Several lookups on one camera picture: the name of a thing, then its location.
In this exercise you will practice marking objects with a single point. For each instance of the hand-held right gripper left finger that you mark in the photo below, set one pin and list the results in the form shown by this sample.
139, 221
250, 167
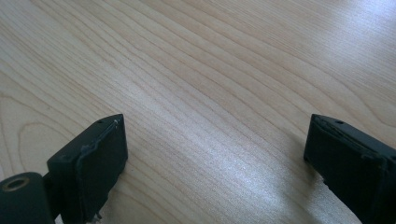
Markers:
90, 168

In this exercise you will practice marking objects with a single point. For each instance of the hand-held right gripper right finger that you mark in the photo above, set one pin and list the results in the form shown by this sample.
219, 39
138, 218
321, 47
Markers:
355, 168

